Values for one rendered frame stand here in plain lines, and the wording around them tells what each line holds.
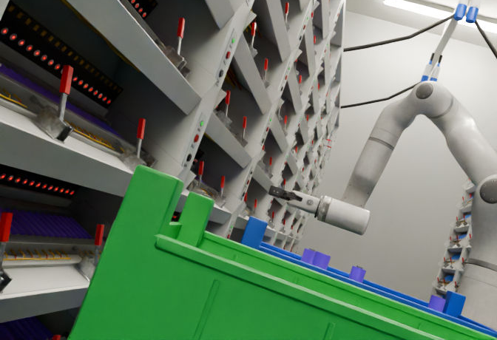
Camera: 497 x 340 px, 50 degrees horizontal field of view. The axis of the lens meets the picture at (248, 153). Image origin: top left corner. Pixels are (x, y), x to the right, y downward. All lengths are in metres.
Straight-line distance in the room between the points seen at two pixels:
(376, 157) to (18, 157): 1.29
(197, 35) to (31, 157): 0.58
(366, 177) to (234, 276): 1.53
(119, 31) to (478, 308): 1.07
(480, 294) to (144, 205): 1.27
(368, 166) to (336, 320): 1.52
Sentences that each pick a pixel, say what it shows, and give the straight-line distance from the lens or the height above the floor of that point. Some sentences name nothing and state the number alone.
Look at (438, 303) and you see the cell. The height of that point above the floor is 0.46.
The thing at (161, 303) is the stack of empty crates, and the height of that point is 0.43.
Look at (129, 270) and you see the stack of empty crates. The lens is 0.23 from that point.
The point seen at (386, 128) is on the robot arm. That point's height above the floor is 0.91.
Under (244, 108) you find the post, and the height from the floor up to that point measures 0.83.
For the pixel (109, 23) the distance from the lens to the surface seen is 0.72.
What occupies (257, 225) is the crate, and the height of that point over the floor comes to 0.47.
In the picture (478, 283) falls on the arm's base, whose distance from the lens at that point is 1.45.
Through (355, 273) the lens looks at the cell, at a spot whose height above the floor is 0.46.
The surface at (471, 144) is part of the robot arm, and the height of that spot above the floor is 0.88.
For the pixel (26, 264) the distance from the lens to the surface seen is 0.82.
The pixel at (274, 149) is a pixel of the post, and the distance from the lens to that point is 2.48.
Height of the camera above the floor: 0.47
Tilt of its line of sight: 7 degrees up
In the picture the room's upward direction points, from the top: 20 degrees clockwise
